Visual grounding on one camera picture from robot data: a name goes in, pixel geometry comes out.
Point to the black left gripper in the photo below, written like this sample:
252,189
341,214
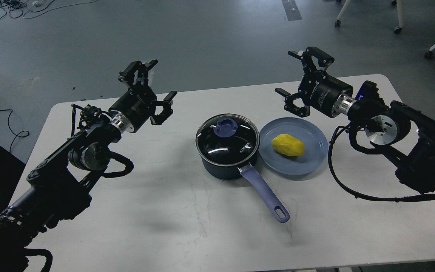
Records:
139,103

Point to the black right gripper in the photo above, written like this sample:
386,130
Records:
317,89

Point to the glass pot lid blue knob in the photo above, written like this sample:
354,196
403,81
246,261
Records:
227,139

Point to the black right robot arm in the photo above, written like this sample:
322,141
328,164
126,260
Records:
396,131

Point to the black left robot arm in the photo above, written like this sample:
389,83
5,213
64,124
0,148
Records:
61,183

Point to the yellow potato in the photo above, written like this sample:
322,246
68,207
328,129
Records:
288,145

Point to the blue round plate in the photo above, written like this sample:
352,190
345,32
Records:
315,146

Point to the white chair legs with casters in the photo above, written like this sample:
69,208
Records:
366,14

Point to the dark blue saucepan purple handle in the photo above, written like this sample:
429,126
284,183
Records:
248,171

